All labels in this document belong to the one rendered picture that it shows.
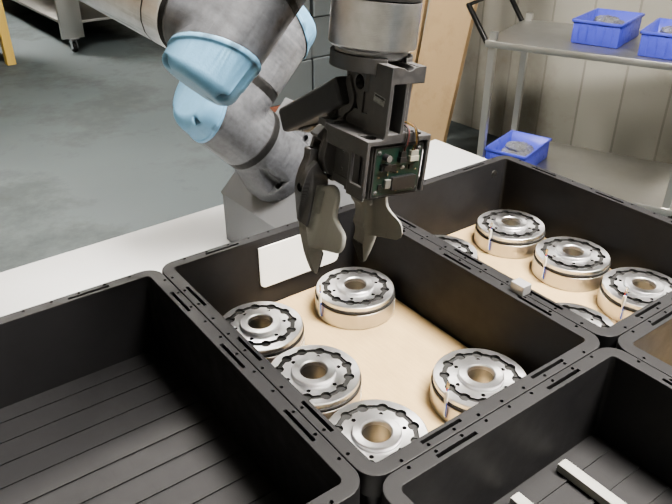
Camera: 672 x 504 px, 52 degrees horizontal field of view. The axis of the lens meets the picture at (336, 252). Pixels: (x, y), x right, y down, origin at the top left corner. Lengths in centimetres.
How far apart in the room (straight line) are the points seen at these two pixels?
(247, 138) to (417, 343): 45
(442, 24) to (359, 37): 299
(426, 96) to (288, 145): 248
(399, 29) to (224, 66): 15
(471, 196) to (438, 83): 246
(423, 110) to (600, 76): 85
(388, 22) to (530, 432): 38
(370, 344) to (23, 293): 67
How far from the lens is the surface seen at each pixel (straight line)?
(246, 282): 88
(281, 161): 114
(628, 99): 350
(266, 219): 119
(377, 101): 58
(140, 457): 73
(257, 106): 109
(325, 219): 63
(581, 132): 367
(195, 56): 60
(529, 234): 106
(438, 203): 105
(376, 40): 57
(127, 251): 135
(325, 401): 71
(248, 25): 61
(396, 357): 82
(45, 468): 75
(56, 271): 133
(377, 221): 67
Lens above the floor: 134
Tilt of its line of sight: 30 degrees down
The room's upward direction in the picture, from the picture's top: straight up
